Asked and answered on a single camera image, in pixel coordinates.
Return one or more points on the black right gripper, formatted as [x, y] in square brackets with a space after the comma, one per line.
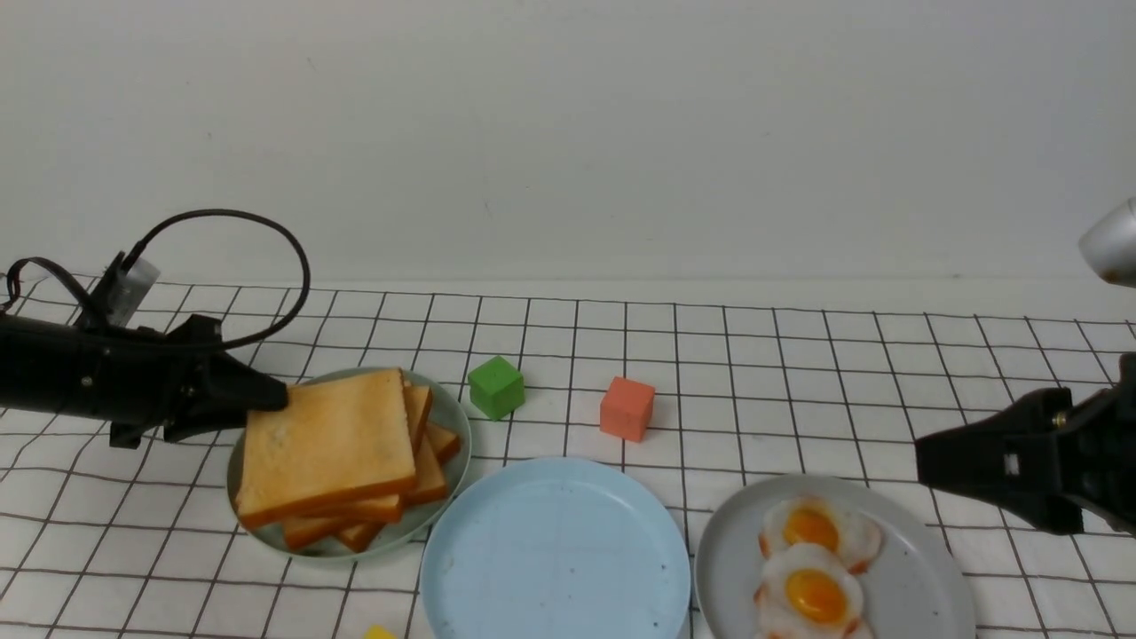
[1045, 459]

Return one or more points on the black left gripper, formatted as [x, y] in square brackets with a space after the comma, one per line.
[182, 383]

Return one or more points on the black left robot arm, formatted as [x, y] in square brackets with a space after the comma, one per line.
[55, 369]

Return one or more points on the grey plate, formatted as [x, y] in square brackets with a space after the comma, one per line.
[913, 589]

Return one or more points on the pale green plate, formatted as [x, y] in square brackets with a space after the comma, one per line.
[447, 412]

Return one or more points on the upper fried egg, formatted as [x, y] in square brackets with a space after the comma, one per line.
[850, 535]

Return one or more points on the fried egg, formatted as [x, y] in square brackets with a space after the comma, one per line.
[850, 535]
[805, 592]

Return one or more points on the lower fried egg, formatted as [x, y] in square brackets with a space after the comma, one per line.
[805, 592]

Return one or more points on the green cube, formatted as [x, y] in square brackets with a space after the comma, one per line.
[496, 388]

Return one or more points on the yellow cube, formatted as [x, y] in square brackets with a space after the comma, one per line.
[379, 632]

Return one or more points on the light blue plate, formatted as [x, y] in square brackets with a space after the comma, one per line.
[556, 548]

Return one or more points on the orange-red cube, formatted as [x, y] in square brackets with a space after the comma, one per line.
[626, 409]

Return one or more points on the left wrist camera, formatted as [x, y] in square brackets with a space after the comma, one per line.
[122, 288]

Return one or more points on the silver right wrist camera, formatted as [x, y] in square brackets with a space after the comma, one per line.
[1108, 247]

